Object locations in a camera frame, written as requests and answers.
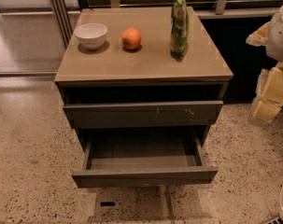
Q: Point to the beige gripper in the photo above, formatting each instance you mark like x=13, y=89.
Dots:
x=279, y=37

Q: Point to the grey drawer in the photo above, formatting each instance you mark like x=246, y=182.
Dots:
x=143, y=161
x=128, y=115

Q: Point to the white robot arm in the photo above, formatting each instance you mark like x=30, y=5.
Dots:
x=269, y=35

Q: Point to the grey top drawer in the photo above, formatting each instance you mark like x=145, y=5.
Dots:
x=128, y=115

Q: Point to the grey drawer cabinet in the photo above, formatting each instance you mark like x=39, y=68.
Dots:
x=149, y=74

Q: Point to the green chip bag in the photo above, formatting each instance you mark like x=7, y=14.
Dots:
x=180, y=27

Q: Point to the orange fruit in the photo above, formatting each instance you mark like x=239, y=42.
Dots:
x=131, y=38

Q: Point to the white ceramic bowl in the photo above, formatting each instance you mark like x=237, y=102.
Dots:
x=91, y=35

